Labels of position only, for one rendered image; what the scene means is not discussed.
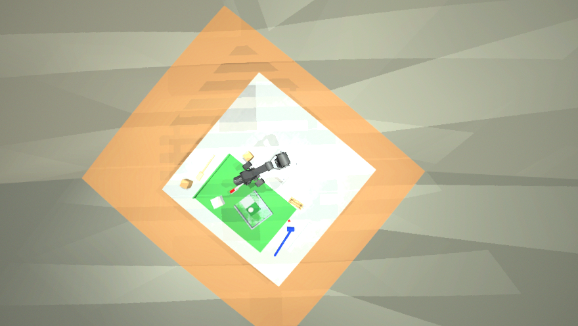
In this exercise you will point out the blue golf putter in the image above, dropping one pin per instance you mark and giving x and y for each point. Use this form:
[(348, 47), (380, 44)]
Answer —
[(288, 229)]

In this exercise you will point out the green flat mat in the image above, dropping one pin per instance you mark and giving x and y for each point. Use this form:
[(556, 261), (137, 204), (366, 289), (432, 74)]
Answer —
[(222, 183)]

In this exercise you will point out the small tan cube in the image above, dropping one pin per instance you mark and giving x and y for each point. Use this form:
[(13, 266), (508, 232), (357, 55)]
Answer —
[(248, 156), (186, 183)]

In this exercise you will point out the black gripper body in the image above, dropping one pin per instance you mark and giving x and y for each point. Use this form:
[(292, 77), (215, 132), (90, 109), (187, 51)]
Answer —
[(258, 182)]

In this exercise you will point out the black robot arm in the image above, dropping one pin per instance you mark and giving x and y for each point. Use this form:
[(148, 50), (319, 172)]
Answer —
[(245, 177)]

